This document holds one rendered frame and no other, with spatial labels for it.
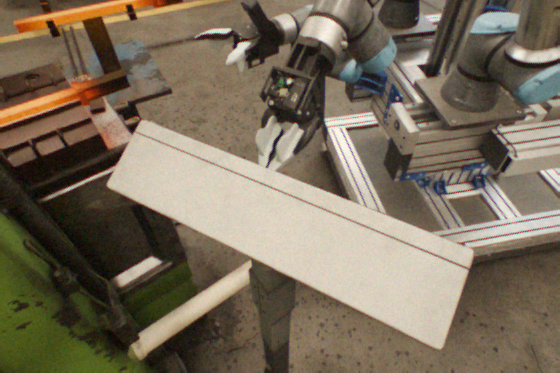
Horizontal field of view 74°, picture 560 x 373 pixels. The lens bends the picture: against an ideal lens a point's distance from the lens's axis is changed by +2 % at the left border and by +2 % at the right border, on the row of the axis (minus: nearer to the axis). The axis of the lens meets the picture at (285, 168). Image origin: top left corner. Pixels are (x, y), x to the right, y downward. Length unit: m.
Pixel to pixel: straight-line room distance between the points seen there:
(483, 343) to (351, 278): 1.39
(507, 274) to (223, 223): 1.63
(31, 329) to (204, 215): 0.31
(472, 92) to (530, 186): 0.91
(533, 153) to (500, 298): 0.76
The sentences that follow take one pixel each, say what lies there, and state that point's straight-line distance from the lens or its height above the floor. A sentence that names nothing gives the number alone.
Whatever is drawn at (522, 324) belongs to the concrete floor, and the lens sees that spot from 1.79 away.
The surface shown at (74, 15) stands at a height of 0.99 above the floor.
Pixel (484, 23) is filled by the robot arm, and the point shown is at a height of 1.04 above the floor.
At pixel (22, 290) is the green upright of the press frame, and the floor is 1.05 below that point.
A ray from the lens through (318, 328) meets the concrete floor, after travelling 1.54.
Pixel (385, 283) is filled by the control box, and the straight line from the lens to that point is 0.31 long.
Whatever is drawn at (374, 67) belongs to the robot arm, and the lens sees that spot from 0.73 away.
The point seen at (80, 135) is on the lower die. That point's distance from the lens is 0.80.
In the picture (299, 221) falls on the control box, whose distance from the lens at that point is 0.32.
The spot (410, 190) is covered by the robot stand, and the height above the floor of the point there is 0.21.
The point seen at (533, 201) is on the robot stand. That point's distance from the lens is 1.89.
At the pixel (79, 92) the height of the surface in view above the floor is 1.01.
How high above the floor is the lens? 1.45
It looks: 47 degrees down
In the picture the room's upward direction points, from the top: straight up
